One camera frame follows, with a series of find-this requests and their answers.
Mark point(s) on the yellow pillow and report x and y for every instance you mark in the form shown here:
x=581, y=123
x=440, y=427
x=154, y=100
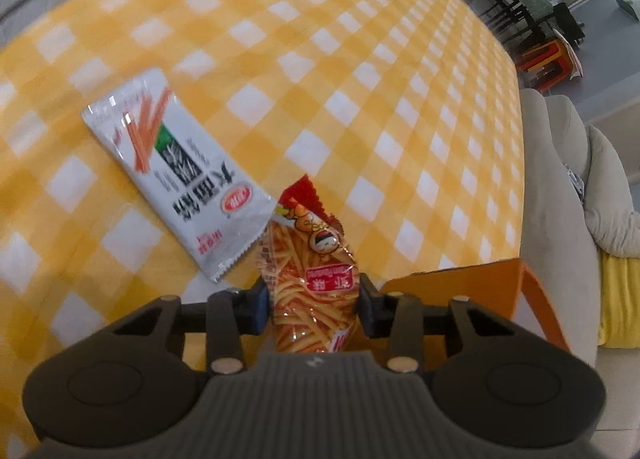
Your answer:
x=622, y=294

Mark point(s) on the grey pillow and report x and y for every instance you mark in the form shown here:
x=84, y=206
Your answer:
x=615, y=199

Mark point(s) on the yellow checked tablecloth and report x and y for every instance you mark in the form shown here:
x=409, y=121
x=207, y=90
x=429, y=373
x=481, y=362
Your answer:
x=350, y=64

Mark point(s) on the white stick snack packet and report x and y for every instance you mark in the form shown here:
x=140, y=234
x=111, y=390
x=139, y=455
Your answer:
x=175, y=174

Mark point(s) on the stack of orange stools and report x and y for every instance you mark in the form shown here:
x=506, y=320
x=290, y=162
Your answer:
x=547, y=64

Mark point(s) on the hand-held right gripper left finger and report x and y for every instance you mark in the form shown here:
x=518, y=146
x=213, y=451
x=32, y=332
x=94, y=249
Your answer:
x=257, y=309

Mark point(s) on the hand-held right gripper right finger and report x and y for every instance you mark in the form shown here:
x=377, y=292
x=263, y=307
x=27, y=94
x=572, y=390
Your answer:
x=367, y=309

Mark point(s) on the orange cardboard box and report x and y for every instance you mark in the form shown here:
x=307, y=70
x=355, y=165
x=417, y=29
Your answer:
x=500, y=284

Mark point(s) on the beige sofa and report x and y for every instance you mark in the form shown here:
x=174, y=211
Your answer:
x=550, y=164

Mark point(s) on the orange-red stick snack packet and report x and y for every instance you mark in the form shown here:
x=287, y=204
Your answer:
x=310, y=289

